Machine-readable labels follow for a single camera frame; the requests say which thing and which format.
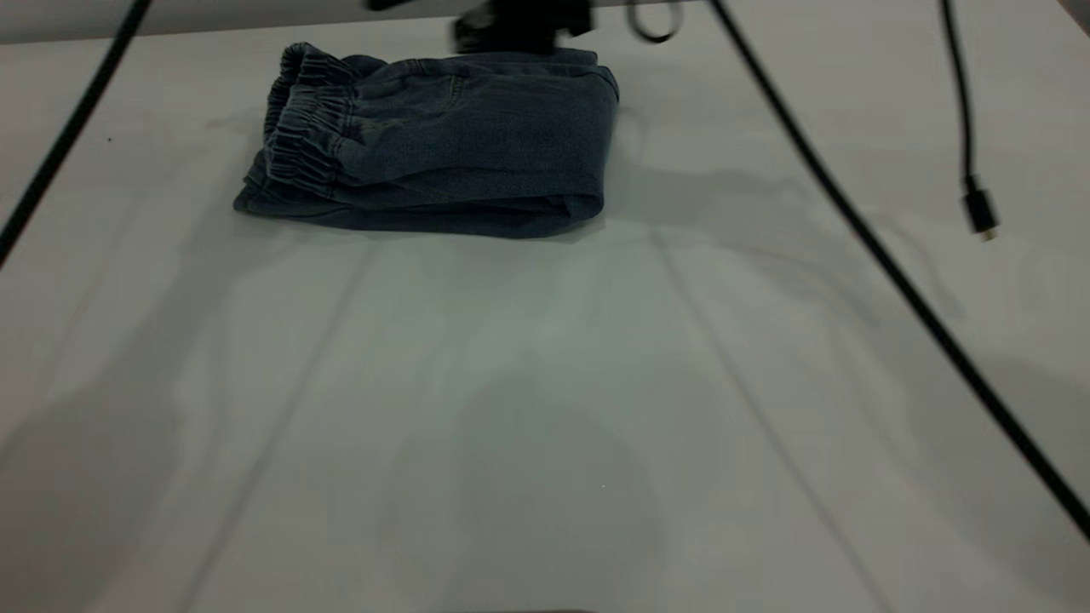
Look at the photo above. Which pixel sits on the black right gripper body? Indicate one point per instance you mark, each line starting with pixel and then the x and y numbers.
pixel 519 25

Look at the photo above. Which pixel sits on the blue denim printed shorts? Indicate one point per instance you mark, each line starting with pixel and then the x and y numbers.
pixel 460 145

